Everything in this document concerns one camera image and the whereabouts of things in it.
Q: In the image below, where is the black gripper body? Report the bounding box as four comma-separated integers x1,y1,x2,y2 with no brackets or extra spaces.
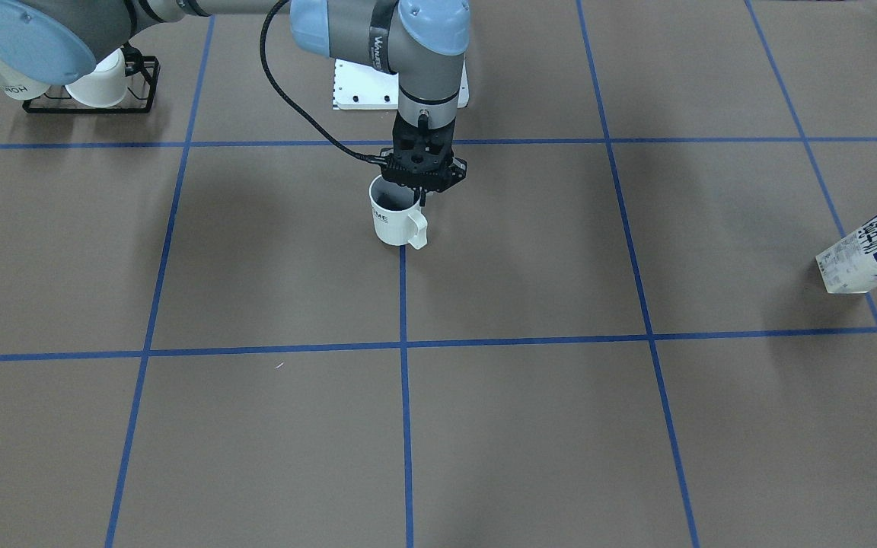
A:
381,122,467,192

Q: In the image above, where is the white mug with handle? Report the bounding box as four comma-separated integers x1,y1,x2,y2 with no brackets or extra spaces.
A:
368,176,429,250

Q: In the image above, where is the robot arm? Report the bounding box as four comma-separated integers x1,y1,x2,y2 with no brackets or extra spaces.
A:
0,1,472,205

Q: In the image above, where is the white upturned cup in rack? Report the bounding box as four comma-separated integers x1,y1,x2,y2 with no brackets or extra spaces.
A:
64,49,128,108

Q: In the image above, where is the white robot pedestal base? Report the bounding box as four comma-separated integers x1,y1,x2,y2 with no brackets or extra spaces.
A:
332,58,470,111

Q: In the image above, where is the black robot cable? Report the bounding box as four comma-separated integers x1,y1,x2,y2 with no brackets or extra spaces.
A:
260,0,386,164

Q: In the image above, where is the black wire cup rack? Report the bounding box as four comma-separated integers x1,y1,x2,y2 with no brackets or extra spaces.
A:
22,43,161,115

